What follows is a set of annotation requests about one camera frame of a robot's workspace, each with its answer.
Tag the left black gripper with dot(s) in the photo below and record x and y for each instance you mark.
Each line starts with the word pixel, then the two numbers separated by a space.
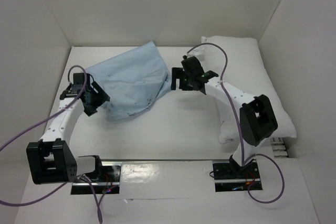
pixel 101 97

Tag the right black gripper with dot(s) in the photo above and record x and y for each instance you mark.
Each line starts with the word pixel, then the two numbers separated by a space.
pixel 180 79

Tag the light blue pillowcase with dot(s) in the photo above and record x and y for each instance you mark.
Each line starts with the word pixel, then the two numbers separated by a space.
pixel 133 80

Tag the white pillow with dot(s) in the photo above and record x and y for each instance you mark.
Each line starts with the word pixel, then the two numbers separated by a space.
pixel 246 72

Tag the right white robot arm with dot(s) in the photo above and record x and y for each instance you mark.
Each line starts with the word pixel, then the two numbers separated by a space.
pixel 254 115

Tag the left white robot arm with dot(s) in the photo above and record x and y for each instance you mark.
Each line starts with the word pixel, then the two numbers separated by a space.
pixel 50 159

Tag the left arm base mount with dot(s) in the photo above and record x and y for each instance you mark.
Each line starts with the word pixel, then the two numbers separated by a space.
pixel 108 182

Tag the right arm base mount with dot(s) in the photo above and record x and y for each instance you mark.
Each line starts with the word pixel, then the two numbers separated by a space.
pixel 226 179

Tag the aluminium frame rail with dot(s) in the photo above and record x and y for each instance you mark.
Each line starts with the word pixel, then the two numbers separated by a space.
pixel 279 148

